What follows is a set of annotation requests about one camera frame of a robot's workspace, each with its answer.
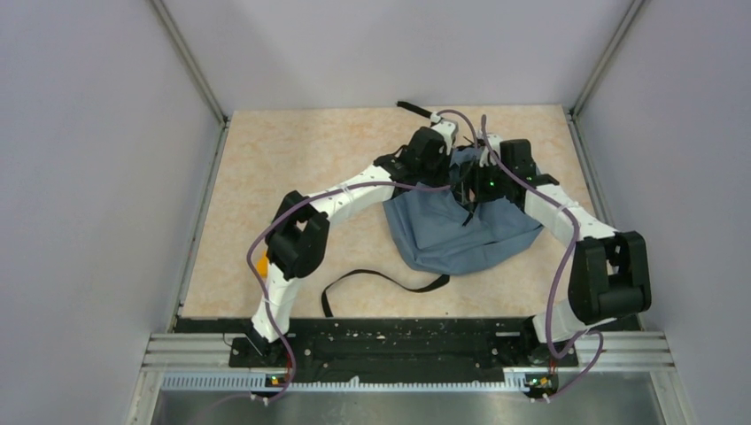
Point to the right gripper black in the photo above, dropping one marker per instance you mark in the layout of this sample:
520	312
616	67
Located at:
477	173

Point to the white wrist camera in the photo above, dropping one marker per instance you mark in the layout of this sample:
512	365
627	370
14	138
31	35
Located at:
448	130
489	146

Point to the aluminium front rail frame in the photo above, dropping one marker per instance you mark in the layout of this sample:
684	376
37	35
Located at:
623	378

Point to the colourful wooden block puzzle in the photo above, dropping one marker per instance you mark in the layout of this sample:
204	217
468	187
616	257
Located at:
261	265

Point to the blue grey student backpack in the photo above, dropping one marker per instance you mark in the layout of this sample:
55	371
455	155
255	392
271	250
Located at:
448	234

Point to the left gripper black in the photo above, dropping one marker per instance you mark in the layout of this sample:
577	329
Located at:
444	176

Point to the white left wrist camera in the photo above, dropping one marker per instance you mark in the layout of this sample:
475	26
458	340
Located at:
448	130

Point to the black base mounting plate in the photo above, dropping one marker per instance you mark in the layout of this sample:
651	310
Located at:
387	351

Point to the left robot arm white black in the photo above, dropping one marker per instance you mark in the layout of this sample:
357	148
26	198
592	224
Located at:
296	240

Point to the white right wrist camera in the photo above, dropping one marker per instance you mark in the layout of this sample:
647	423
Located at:
489	146

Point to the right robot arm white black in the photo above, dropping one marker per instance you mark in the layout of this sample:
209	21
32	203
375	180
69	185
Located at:
604	273

